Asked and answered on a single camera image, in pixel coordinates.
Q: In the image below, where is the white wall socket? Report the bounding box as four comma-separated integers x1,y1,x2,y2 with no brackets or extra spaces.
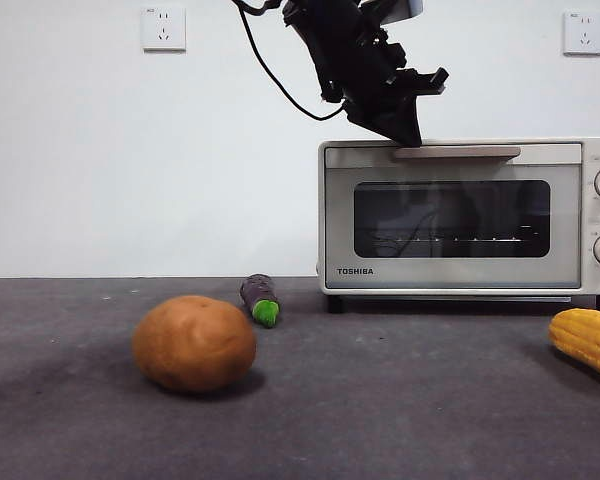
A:
140,5,187,54
562,11,600,57

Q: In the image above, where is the cream toaster oven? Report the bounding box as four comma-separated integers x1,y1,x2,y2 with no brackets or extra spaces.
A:
317,138,600,315

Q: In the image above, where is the yellow corn cob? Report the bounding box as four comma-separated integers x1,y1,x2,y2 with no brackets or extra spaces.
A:
548,308,600,385

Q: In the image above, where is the brown potato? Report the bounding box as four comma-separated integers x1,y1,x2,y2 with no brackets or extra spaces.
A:
131,294,258,393

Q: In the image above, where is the metal wire oven rack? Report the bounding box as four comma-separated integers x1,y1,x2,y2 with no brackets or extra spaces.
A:
372,232,537,246

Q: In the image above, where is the grey-green glass oven door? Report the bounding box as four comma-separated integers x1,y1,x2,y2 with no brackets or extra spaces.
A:
323,143,584,291

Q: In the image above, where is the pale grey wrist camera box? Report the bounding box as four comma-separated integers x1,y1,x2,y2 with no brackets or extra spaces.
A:
378,0,426,25

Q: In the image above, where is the black cable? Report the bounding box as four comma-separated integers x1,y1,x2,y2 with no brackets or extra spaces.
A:
231,0,347,122

